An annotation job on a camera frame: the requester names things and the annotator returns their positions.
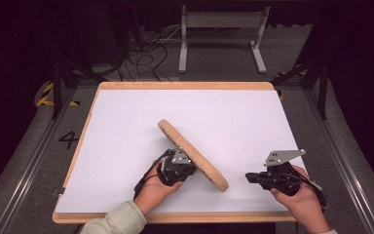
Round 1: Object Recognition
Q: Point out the right hand-held gripper black cable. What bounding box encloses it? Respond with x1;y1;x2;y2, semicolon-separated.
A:
290;168;329;209

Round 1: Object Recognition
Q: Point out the left hand-held gripper black cable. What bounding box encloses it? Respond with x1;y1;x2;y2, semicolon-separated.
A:
133;149;171;200

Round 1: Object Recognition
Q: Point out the small metal table bracket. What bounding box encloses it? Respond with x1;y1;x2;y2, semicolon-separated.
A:
50;186;66;198

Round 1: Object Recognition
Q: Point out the person's left hand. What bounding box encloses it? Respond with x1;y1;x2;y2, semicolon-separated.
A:
133;160;183;217

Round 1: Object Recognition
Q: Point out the black metal tripod stand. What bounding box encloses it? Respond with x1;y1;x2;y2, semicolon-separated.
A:
271;19;331;121
50;6;109;120

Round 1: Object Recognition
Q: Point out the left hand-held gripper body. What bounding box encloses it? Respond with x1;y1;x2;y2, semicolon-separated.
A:
159;148;193;187

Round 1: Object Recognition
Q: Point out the white metal stand frame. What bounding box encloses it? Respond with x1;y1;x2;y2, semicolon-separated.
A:
178;4;271;74

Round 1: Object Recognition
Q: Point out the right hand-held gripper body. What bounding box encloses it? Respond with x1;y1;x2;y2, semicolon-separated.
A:
260;149;307;197

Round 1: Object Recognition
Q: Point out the person's right hand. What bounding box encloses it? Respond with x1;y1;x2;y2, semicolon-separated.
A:
270;165;331;234

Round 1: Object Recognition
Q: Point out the aluminium floor rail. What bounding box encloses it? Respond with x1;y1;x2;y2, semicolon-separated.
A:
305;87;374;234
0;87;78;234

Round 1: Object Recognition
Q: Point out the bundle of black floor cables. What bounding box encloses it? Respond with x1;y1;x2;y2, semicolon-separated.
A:
110;25;183;82

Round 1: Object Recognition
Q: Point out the hand-held gripper black cable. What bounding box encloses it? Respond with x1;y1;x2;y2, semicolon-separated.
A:
290;168;329;209
133;149;171;200

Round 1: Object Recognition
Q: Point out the double-round cork board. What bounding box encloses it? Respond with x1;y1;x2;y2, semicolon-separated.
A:
157;118;230;193

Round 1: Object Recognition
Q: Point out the white table sheet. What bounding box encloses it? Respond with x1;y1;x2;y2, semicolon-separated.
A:
55;89;306;215

